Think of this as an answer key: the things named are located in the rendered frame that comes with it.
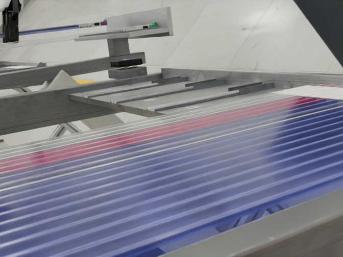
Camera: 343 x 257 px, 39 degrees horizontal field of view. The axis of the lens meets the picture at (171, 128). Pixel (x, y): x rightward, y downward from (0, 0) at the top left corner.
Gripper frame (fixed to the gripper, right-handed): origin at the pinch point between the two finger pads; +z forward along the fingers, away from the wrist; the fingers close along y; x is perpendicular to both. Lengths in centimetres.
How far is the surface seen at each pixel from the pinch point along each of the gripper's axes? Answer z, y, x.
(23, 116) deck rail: 15.5, 38.5, -7.0
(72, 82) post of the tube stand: 11.0, 11.5, 11.2
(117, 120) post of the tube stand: 20.4, 11.5, 23.0
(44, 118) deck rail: 16.0, 38.5, -3.5
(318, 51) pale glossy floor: 0, -12, 120
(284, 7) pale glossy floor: -22, -50, 137
